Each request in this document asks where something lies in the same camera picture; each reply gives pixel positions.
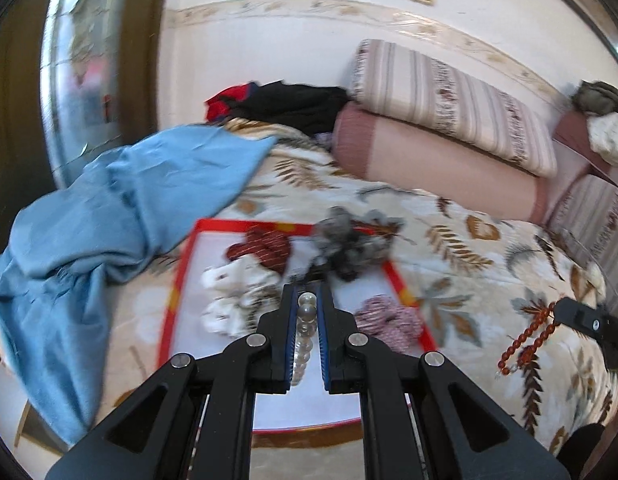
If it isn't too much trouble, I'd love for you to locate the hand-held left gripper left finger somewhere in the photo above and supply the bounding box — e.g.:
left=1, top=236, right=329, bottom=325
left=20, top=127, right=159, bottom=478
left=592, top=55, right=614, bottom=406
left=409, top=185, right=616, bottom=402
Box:
left=44, top=284, right=295, bottom=480

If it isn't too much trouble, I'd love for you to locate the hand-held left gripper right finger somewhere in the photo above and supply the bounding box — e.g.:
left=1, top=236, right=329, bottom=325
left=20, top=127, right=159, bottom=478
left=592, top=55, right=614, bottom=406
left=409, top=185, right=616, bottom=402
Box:
left=316, top=284, right=575, bottom=480

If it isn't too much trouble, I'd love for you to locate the pearl bracelet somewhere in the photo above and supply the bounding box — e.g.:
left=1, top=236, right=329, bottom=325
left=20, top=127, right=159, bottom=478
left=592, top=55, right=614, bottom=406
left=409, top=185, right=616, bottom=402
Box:
left=293, top=292, right=317, bottom=387

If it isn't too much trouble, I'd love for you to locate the amber bead bracelet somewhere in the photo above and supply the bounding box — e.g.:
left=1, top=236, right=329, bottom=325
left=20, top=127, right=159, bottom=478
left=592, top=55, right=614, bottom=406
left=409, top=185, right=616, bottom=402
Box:
left=496, top=301, right=557, bottom=378

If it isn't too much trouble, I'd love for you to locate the white printed scrunchie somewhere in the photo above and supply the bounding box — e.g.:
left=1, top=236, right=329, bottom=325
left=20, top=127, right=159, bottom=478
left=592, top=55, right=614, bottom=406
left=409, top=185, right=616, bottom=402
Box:
left=201, top=296, right=272, bottom=338
left=201, top=260, right=282, bottom=306

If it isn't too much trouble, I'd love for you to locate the pink striped scrunchie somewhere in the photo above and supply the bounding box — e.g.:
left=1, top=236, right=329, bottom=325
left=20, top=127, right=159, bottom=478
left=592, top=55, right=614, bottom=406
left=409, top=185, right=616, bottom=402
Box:
left=354, top=296, right=425, bottom=353

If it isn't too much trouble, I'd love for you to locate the white tray with red border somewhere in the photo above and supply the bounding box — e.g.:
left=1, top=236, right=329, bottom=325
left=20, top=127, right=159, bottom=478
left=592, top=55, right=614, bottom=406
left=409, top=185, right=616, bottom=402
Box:
left=156, top=218, right=440, bottom=433

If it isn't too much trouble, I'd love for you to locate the red dotted scrunchie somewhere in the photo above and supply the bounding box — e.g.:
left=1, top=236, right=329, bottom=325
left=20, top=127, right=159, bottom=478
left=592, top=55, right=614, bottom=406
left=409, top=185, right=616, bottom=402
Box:
left=225, top=225, right=292, bottom=276

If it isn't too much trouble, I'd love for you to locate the grey scrunchie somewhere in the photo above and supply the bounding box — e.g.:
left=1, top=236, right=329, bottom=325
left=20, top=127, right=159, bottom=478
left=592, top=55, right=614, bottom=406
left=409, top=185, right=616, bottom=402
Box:
left=309, top=206, right=405, bottom=282

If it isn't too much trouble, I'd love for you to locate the dark cloth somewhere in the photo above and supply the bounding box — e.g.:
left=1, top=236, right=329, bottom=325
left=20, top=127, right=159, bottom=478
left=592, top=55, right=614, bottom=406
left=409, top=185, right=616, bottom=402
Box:
left=556, top=422, right=607, bottom=480

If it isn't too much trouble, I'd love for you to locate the striped beige mattress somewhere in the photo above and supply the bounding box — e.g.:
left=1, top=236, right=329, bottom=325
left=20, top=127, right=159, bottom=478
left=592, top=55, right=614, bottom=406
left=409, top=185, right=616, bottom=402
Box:
left=546, top=172, right=618, bottom=306

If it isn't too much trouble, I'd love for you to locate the white floral cloth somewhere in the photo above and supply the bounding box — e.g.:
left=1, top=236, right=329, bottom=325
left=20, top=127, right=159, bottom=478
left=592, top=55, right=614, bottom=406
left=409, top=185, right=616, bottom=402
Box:
left=588, top=112, right=618, bottom=166

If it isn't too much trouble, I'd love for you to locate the pink bolster cushion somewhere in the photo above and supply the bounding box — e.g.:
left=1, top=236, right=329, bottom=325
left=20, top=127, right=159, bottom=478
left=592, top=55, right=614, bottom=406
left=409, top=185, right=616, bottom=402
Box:
left=331, top=101, right=547, bottom=223

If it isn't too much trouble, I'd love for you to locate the light blue cloth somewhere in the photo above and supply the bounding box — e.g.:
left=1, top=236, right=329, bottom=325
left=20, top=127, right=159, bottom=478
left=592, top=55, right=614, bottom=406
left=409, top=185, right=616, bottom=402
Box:
left=0, top=125, right=279, bottom=446

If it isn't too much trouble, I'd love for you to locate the olive grey cloth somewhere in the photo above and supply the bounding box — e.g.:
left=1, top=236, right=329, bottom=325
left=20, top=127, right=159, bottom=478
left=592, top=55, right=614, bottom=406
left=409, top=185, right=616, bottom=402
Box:
left=574, top=80, right=618, bottom=117

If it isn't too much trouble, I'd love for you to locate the black cloth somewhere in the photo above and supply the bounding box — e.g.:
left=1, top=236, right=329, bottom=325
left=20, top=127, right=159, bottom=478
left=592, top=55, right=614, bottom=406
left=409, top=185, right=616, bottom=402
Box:
left=234, top=80, right=350, bottom=136

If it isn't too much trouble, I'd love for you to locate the red cloth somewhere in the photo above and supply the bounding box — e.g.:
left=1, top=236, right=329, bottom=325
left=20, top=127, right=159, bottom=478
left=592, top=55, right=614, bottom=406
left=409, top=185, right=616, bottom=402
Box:
left=205, top=85, right=252, bottom=121

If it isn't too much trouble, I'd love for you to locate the striped beige cushion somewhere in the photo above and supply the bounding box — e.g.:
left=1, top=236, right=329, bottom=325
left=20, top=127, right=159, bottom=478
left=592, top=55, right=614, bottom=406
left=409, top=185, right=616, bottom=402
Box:
left=350, top=39, right=557, bottom=178

